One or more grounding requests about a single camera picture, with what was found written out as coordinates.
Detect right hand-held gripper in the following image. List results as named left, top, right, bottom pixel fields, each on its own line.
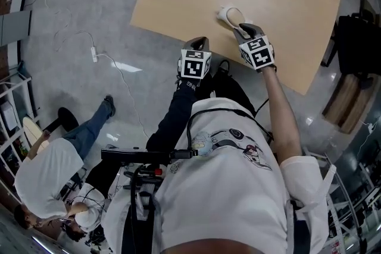
left=233, top=23, right=276, bottom=71

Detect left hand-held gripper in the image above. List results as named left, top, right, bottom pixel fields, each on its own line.
left=177, top=36, right=213, bottom=80

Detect beige egg-shaped object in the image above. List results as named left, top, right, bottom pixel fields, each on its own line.
left=227, top=8, right=245, bottom=27

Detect person's right forearm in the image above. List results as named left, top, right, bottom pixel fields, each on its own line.
left=261, top=65, right=303, bottom=165

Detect person's left forearm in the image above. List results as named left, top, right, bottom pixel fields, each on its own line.
left=145, top=76, right=216, bottom=153

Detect person's black trousers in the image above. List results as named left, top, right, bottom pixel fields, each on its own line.
left=195, top=59, right=257, bottom=117

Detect black office chair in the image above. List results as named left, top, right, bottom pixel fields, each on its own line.
left=320, top=12, right=381, bottom=76

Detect wooden bench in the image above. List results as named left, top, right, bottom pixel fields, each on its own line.
left=320, top=73, right=379, bottom=135

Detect black round stool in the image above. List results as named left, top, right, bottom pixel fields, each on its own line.
left=43, top=106, right=80, bottom=133

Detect person's white printed shirt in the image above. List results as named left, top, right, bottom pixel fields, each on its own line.
left=102, top=96, right=338, bottom=254

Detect round wooden side table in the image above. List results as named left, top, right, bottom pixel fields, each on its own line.
left=21, top=116, right=50, bottom=153

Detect white metal rack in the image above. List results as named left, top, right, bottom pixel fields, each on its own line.
left=323, top=151, right=381, bottom=249

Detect white shelf unit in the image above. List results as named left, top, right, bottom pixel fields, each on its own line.
left=0, top=76, right=40, bottom=184

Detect white power cable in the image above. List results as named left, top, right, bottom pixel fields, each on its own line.
left=96, top=53, right=150, bottom=139

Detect black chest camera rig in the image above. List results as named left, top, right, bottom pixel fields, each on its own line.
left=100, top=147, right=199, bottom=190

